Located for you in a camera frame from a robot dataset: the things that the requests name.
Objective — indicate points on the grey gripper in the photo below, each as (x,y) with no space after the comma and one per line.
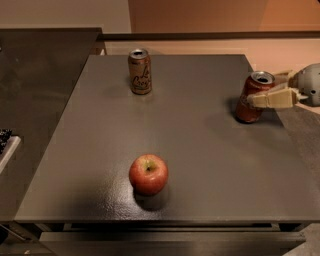
(310,84)

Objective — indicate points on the red coke can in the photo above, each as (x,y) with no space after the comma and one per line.
(257,83)

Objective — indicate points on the orange LaCroix can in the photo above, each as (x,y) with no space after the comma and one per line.
(139,63)

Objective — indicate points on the red apple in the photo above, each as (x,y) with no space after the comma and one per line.
(148,174)

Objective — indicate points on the dark side counter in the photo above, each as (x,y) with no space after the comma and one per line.
(38,71)

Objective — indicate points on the white tray with black items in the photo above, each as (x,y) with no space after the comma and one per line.
(9,151)

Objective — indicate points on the dark wall rail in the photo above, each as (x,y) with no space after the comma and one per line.
(209,36)

